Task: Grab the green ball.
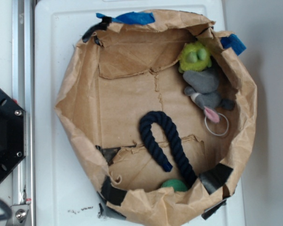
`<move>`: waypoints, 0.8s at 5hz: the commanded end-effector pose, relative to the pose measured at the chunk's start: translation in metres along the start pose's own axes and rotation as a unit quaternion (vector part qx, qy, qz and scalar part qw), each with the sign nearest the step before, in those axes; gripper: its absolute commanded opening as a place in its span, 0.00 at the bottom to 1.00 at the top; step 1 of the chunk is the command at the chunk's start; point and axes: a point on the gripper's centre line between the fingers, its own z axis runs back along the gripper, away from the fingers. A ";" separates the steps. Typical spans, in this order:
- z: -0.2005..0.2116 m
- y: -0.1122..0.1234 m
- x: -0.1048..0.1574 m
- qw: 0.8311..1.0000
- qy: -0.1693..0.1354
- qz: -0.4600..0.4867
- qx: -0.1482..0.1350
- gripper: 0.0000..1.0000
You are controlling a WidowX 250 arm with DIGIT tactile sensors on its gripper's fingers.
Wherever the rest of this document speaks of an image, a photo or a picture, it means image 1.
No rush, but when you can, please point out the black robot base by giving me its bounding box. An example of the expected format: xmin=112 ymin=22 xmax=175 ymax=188
xmin=0 ymin=89 xmax=25 ymax=183

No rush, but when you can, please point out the green ball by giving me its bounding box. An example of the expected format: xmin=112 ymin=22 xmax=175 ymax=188
xmin=161 ymin=179 xmax=188 ymax=192

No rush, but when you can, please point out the brown paper bag bin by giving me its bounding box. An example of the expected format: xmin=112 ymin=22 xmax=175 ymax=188
xmin=55 ymin=10 xmax=257 ymax=226

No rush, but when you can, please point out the grey plush mouse toy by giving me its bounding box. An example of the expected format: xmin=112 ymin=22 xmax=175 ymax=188
xmin=183 ymin=69 xmax=235 ymax=123

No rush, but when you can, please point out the lime green plush toy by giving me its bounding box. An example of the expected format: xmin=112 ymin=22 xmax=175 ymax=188
xmin=178 ymin=41 xmax=212 ymax=73

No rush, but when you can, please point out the white tray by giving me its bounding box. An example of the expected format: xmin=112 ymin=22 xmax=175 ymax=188
xmin=34 ymin=0 xmax=225 ymax=226

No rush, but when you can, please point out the dark blue rope toy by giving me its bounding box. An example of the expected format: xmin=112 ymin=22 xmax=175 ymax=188
xmin=139 ymin=111 xmax=197 ymax=187

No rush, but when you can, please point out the white ring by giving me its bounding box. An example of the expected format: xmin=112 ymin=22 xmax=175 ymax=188
xmin=204 ymin=113 xmax=229 ymax=137

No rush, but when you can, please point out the aluminium rail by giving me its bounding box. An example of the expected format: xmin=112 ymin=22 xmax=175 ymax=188
xmin=11 ymin=0 xmax=37 ymax=226

